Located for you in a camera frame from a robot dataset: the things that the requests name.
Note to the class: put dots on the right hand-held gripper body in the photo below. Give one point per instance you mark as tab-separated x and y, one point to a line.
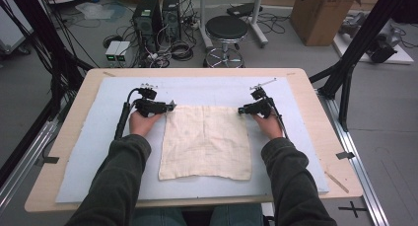
261	107

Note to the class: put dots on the white base board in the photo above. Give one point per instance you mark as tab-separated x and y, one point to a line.
402	57

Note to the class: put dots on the large black computer tower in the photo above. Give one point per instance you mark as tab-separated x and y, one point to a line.
146	22

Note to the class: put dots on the slim black computer tower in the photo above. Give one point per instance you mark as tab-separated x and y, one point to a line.
171	18

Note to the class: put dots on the cardboard box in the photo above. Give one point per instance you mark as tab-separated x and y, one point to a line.
322	15

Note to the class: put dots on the person's right hand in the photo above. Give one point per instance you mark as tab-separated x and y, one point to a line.
269	125

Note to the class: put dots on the white stand leg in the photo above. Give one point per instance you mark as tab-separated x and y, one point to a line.
258	22
205	22

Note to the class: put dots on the white foam board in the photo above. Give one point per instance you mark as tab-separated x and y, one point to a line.
210	91

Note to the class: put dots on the aluminium rail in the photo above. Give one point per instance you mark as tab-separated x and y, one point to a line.
355	166
26	160

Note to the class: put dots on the person's left leg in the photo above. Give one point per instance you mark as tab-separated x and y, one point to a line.
157	217

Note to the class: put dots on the black metal frame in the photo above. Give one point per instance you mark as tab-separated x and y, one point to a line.
358	45
49	45

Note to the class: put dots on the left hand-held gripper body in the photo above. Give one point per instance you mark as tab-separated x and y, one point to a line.
149	106

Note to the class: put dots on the clear plastic sheet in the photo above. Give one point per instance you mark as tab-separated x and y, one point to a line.
95	10

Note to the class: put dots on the person's left hand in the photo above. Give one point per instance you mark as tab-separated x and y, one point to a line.
143	124

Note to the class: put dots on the thin wooden stick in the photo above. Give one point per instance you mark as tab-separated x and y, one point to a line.
336	182

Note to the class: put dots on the white power supply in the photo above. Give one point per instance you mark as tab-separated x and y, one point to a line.
124	52
111	51

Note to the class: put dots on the black flat case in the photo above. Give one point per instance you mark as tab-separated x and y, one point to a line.
243	9

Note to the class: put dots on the person's right leg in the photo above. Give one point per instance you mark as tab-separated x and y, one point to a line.
238	216

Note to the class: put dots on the black tape piece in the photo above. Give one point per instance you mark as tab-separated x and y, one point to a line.
49	160
345	155

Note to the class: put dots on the person's leg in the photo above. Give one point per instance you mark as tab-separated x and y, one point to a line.
157	217
238	216

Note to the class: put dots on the cream cloth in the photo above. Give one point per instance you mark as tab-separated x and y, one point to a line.
205	143

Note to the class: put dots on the black round stool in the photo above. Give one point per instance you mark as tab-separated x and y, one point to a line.
226	28

